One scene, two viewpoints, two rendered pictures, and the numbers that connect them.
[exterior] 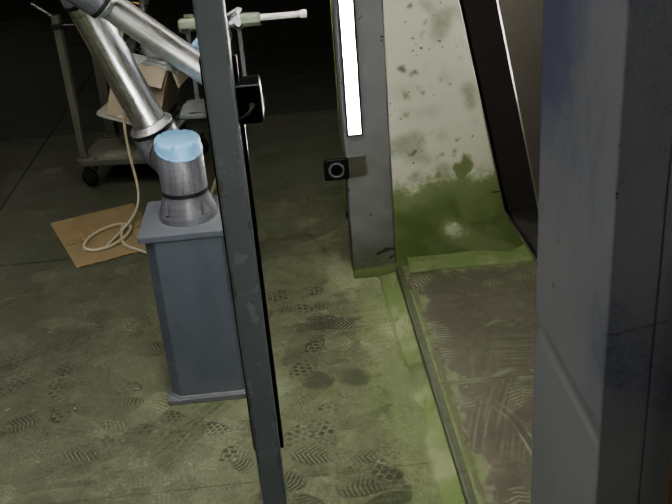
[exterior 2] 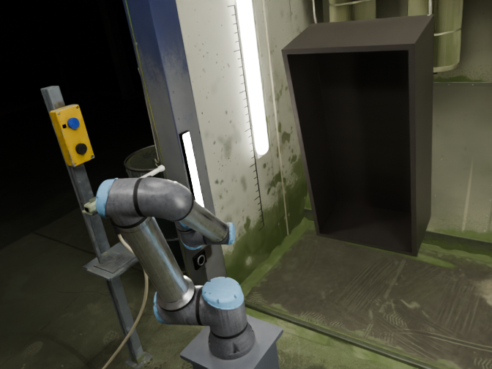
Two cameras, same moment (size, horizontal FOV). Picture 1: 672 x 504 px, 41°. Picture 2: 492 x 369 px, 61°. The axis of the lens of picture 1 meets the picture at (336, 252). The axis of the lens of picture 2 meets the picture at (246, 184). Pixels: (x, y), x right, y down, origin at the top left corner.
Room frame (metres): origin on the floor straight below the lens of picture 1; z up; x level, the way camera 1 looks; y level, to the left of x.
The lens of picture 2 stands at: (1.81, 1.37, 1.91)
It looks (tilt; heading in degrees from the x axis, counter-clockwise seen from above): 24 degrees down; 310
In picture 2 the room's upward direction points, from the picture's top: 8 degrees counter-clockwise
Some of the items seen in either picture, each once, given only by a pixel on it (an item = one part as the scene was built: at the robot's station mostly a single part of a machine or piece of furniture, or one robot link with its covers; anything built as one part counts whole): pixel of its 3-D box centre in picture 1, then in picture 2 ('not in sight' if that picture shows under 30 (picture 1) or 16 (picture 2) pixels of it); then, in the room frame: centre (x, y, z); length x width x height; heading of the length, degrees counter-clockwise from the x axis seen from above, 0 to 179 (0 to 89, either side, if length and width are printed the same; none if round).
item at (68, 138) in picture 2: not in sight; (72, 135); (3.58, 0.41, 1.42); 0.12 x 0.06 x 0.26; 92
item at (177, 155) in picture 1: (179, 160); (222, 304); (2.76, 0.48, 0.83); 0.17 x 0.15 x 0.18; 25
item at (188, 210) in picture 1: (186, 201); (230, 332); (2.75, 0.47, 0.69); 0.19 x 0.19 x 0.10
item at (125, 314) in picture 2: not in sight; (100, 244); (3.64, 0.41, 0.82); 0.06 x 0.06 x 1.64; 2
